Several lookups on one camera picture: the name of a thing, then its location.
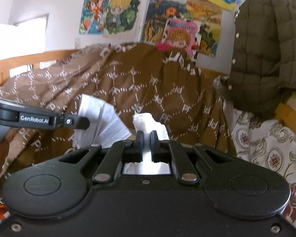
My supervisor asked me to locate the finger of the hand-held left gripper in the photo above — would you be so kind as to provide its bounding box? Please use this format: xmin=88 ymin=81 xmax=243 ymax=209
xmin=55 ymin=114 xmax=91 ymax=130

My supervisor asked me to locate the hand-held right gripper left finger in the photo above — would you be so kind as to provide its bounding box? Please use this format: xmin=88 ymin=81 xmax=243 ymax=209
xmin=59 ymin=130 xmax=144 ymax=183

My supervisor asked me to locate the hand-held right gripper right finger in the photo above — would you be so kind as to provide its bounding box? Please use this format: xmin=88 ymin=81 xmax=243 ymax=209
xmin=150 ymin=130 xmax=235 ymax=185

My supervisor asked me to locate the white sock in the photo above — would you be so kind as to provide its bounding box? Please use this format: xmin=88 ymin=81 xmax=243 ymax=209
xmin=133 ymin=113 xmax=170 ymax=163

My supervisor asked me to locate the white cloth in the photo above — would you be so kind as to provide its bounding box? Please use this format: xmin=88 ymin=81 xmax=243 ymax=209
xmin=73 ymin=94 xmax=132 ymax=149

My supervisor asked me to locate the brown patterned quilt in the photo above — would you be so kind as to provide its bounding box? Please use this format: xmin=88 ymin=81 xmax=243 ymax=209
xmin=0 ymin=42 xmax=238 ymax=204

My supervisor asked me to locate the bright window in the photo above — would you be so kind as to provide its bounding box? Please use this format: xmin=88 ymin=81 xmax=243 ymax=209
xmin=0 ymin=13 xmax=50 ymax=60

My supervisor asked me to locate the floral bed sheet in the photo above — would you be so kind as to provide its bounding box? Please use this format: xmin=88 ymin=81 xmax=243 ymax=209
xmin=213 ymin=75 xmax=296 ymax=230

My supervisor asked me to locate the olive puffer jacket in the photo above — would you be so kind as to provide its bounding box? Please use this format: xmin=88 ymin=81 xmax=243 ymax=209
xmin=229 ymin=0 xmax=296 ymax=122

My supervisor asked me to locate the wooden bed frame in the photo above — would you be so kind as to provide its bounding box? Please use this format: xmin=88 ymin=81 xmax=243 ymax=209
xmin=0 ymin=49 xmax=296 ymax=129

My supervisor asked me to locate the group of cartoon wall drawings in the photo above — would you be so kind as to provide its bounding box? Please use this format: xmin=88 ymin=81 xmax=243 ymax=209
xmin=79 ymin=0 xmax=296 ymax=58

